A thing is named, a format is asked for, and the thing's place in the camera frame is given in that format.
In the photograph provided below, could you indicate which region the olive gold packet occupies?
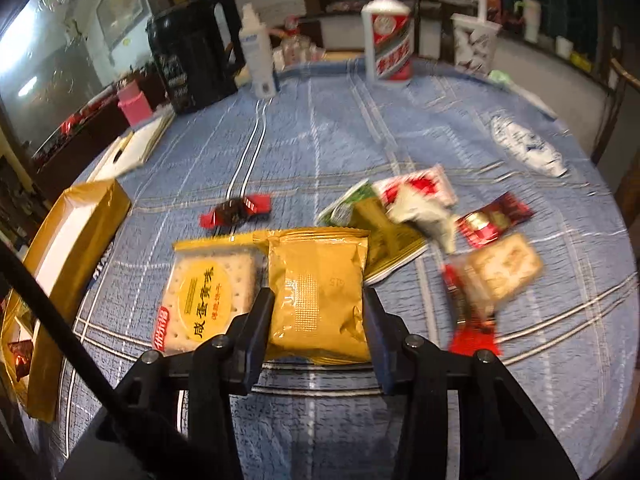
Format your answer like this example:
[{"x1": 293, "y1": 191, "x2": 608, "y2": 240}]
[{"x1": 347, "y1": 197, "x2": 430, "y2": 283}]

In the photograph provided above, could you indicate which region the framed wall painting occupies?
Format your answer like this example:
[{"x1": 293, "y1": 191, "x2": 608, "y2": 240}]
[{"x1": 95, "y1": 0, "x2": 148, "y2": 51}]

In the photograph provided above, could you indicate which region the yellow cracker packet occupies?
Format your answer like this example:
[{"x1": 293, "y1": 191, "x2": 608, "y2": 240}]
[{"x1": 151, "y1": 232, "x2": 271, "y2": 358}]

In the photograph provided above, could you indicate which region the white liquor bottle red label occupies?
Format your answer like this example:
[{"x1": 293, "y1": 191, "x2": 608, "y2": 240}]
[{"x1": 360, "y1": 0, "x2": 415, "y2": 87}]

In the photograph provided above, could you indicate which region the pale green plastic wrapper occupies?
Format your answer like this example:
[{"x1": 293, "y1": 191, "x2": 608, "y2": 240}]
[{"x1": 487, "y1": 70, "x2": 558, "y2": 121}]

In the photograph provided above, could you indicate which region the patterned white paper cup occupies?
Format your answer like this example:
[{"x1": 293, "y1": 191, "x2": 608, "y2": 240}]
[{"x1": 450, "y1": 12, "x2": 502, "y2": 75}]

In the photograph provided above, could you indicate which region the white paper notebook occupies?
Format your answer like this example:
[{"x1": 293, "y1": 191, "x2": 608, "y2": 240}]
[{"x1": 86, "y1": 110, "x2": 177, "y2": 183}]

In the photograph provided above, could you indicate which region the white tumbler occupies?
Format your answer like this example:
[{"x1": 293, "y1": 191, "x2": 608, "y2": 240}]
[{"x1": 522, "y1": 0, "x2": 543, "y2": 43}]

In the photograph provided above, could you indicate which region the bottle with pink sleeve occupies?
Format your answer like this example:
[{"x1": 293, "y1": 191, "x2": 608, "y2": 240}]
[{"x1": 116, "y1": 81, "x2": 153, "y2": 128}]

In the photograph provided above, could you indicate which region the dark wooden sideboard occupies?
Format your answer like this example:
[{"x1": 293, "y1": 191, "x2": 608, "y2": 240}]
[{"x1": 30, "y1": 67, "x2": 171, "y2": 201}]

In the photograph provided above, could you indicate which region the grey white crumpled packet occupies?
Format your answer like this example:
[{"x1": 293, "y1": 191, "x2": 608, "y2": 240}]
[{"x1": 387, "y1": 187, "x2": 460, "y2": 256}]

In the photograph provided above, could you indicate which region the green snack packet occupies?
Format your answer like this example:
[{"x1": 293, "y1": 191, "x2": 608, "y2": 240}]
[{"x1": 316, "y1": 178, "x2": 381, "y2": 228}]

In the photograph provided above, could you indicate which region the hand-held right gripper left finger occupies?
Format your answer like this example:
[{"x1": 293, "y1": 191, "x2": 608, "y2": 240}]
[{"x1": 60, "y1": 287, "x2": 276, "y2": 480}]

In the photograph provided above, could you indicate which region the gold cardboard tray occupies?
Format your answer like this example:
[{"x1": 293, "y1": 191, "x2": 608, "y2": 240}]
[{"x1": 0, "y1": 178, "x2": 133, "y2": 423}]

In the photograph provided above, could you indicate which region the dark red nougat packet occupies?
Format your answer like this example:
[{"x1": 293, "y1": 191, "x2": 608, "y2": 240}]
[{"x1": 456, "y1": 192, "x2": 533, "y2": 250}]

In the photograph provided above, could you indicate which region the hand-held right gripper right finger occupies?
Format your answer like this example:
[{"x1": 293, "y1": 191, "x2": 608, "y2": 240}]
[{"x1": 362, "y1": 287, "x2": 581, "y2": 480}]

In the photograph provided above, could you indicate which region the red white snack packet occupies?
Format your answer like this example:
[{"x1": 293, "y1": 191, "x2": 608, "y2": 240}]
[{"x1": 372, "y1": 164, "x2": 457, "y2": 211}]

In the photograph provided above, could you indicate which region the black cable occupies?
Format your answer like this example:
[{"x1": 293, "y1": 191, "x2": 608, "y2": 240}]
[{"x1": 0, "y1": 247, "x2": 146, "y2": 480}]

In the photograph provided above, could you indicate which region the clear cracker packet red end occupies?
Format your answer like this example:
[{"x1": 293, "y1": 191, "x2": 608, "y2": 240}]
[{"x1": 441, "y1": 232, "x2": 545, "y2": 358}]

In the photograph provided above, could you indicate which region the gold foil snack packet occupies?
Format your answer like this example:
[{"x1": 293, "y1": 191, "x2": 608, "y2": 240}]
[{"x1": 265, "y1": 227, "x2": 373, "y2": 365}]

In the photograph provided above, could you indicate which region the wooden chair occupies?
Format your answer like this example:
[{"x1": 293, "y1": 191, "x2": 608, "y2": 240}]
[{"x1": 590, "y1": 57, "x2": 640, "y2": 211}]

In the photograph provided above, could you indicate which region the black electric kettle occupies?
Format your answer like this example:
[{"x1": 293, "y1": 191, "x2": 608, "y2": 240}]
[{"x1": 146, "y1": 0, "x2": 246, "y2": 116}]

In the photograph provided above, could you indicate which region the clear glass jar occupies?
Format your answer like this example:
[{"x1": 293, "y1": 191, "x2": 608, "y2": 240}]
[{"x1": 280, "y1": 35, "x2": 326, "y2": 66}]

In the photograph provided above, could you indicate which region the white spray bottle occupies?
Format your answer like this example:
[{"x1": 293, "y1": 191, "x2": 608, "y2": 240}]
[{"x1": 239, "y1": 2, "x2": 279, "y2": 100}]

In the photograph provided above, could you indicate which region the white blue wipe packet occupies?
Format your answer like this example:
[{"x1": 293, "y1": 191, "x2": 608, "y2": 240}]
[{"x1": 490, "y1": 114, "x2": 571, "y2": 178}]

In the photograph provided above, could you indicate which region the red black candy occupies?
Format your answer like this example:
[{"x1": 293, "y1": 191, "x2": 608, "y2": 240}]
[
  {"x1": 7, "y1": 340, "x2": 35, "y2": 381},
  {"x1": 199, "y1": 193, "x2": 273, "y2": 231}
]

